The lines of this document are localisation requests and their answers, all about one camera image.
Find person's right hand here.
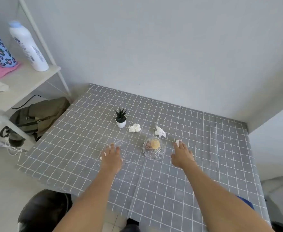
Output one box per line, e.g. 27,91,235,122
171,141,195,168

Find person's left hand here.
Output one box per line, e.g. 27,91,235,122
100,143,123,175

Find person's right forearm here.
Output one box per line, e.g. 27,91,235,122
179,160,275,232

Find person's left forearm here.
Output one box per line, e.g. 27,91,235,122
52,167,123,232

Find scattered white crumbs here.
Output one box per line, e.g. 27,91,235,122
93,135,144,168

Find clear glass bowl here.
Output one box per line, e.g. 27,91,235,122
143,137,165,161

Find grey checked tablecloth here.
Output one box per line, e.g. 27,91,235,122
17,84,271,225

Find small potted green plant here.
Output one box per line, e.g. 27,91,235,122
112,107,128,128

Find person's dark shoe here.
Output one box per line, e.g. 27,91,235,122
126,218,141,232

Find olive green backpack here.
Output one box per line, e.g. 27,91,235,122
0,97,70,148

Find blue garment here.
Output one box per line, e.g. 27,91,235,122
236,195,255,211

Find black round stool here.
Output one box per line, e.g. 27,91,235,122
17,189,73,232

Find white metal shelf rack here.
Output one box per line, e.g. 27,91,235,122
0,0,72,151

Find white spray bottle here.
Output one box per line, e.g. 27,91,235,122
8,21,49,72

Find blue floral bottle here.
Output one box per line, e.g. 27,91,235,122
0,28,18,68

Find black cable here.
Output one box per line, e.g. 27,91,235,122
11,95,42,110

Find white cables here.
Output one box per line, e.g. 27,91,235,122
0,129,27,156

